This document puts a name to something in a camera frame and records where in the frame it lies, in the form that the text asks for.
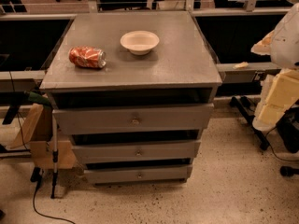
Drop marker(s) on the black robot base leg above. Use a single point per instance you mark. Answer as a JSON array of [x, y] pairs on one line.
[[243, 104]]

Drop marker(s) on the grey bottom drawer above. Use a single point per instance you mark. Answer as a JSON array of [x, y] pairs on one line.
[[125, 175]]

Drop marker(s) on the green handled tool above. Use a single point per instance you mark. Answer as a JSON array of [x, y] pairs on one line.
[[37, 98]]

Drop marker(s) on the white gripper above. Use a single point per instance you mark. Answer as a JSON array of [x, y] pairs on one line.
[[286, 44]]

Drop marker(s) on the grey drawer cabinet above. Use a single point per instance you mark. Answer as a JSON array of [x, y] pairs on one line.
[[179, 71]]

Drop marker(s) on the small cream scrap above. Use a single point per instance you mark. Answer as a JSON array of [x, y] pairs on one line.
[[241, 65]]

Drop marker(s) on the grey drawer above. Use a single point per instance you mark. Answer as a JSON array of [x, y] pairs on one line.
[[129, 119], [144, 151], [125, 175]]

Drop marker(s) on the metal tripod leg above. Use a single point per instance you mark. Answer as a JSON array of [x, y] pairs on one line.
[[54, 156]]

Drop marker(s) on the crushed orange soda can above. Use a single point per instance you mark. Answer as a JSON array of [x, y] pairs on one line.
[[88, 57]]

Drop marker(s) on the grey top drawer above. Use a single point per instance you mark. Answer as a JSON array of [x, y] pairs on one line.
[[129, 119]]

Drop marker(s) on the grey middle drawer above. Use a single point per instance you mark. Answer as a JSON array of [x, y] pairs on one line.
[[144, 151]]

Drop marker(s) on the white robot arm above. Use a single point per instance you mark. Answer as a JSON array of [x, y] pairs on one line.
[[279, 92]]

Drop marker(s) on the white paper bowl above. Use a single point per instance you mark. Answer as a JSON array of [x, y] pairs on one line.
[[140, 42]]

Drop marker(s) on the brown cardboard box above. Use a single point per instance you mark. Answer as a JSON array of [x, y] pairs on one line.
[[36, 132]]

